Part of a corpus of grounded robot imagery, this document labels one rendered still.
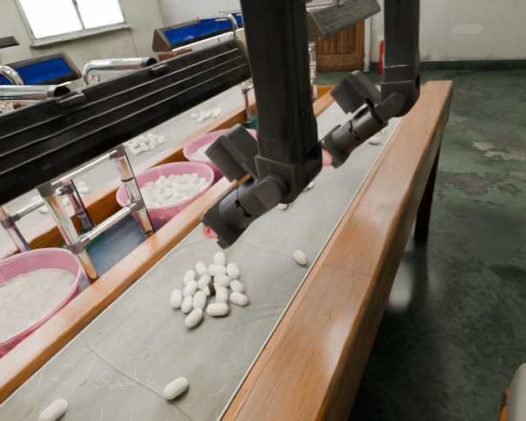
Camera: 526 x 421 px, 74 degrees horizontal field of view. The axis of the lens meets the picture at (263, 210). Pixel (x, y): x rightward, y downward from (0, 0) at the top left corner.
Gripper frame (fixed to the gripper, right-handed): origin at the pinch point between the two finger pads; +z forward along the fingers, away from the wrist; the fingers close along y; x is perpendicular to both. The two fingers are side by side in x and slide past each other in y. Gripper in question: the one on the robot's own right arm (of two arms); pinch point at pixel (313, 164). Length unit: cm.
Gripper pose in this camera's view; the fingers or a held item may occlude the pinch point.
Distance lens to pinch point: 85.5
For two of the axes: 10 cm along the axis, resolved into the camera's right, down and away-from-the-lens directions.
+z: -5.7, 4.1, 7.1
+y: -4.8, 5.3, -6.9
